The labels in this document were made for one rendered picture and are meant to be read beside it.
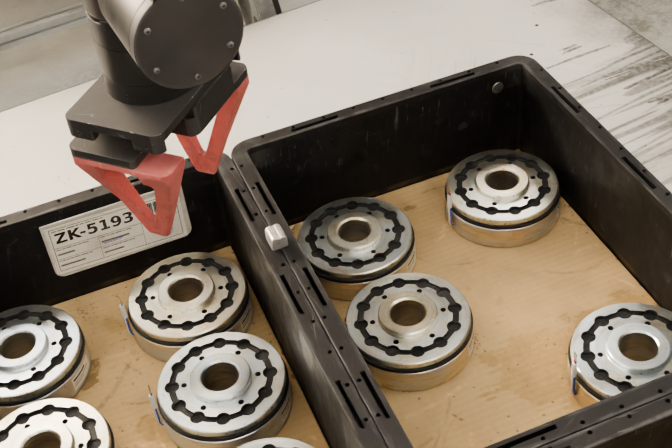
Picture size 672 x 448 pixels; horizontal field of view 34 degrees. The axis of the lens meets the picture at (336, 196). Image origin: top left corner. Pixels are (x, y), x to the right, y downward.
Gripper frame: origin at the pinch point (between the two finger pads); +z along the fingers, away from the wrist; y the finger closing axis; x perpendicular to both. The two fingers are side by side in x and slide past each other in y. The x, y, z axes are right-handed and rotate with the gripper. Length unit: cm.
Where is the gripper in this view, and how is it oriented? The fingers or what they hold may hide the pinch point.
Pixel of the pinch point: (181, 191)
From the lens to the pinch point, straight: 72.8
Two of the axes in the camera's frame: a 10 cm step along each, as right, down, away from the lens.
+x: -9.2, -2.0, 3.5
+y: 3.9, -6.3, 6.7
